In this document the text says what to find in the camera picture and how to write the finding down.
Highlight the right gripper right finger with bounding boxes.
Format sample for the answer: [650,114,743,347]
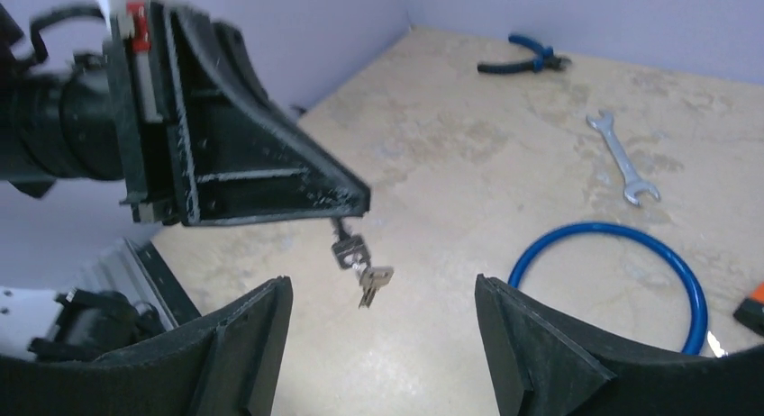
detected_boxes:
[475,275,763,416]

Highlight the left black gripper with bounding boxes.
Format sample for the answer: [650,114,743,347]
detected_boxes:
[104,0,371,226]

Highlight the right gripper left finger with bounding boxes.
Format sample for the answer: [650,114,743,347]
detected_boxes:
[1,276,293,415]

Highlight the silver key bunch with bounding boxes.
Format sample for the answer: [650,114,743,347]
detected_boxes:
[331,218,395,308]

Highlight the blue cable lock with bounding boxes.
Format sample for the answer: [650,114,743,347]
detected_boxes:
[507,222,709,356]

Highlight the orange black padlock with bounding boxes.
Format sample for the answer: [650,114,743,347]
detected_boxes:
[733,284,763,337]

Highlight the small silver wrench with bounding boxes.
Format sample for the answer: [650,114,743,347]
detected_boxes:
[586,110,661,207]

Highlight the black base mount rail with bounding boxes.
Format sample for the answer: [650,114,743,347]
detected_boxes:
[59,237,205,331]

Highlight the blue handled pliers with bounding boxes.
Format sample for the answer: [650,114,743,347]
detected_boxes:
[476,32,573,77]

